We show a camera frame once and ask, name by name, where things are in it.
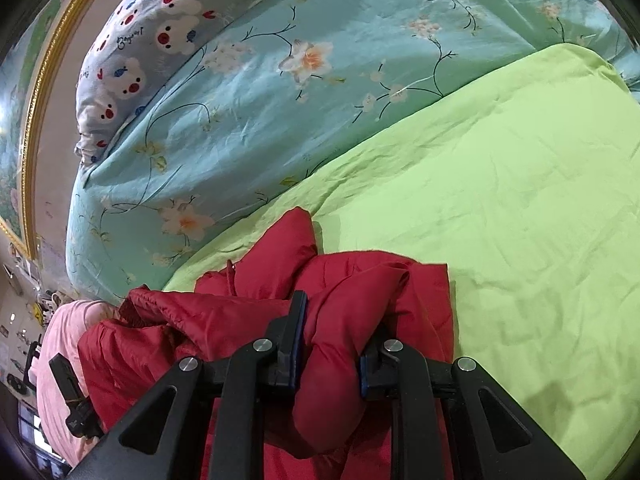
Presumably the red puffer jacket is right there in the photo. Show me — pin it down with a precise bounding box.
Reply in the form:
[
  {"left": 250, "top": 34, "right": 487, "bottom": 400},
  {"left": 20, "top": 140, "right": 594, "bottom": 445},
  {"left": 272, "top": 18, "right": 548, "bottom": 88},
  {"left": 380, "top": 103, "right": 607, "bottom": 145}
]
[{"left": 78, "top": 208, "right": 454, "bottom": 479}]

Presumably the pink quilted garment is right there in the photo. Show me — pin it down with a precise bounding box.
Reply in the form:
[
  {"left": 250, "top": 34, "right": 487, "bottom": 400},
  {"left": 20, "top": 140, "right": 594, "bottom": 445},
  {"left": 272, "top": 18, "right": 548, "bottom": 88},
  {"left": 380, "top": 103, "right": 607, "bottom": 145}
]
[{"left": 29, "top": 299, "right": 122, "bottom": 468}]

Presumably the lime green bed sheet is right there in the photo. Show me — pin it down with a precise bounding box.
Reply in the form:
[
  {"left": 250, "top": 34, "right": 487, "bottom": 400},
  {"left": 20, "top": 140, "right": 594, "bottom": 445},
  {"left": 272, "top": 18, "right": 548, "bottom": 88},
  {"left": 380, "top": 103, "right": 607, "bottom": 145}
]
[{"left": 167, "top": 44, "right": 639, "bottom": 479}]

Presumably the teal floral duvet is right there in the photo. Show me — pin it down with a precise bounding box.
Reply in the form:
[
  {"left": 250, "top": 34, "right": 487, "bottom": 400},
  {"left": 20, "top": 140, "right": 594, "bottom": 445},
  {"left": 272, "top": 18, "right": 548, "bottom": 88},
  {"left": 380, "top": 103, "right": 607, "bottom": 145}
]
[{"left": 66, "top": 0, "right": 639, "bottom": 304}]

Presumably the grey cartoon print pillow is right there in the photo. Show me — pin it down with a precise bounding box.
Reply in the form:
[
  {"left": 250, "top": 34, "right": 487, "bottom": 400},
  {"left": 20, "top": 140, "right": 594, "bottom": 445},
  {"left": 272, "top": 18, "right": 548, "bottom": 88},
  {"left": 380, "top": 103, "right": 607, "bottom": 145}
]
[{"left": 75, "top": 0, "right": 262, "bottom": 167}]

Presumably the gold framed wall picture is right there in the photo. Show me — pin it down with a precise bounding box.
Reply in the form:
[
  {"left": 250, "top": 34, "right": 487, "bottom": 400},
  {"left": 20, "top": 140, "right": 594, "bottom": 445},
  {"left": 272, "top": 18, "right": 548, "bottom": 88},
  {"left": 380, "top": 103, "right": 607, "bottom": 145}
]
[{"left": 1, "top": 0, "right": 94, "bottom": 260}]

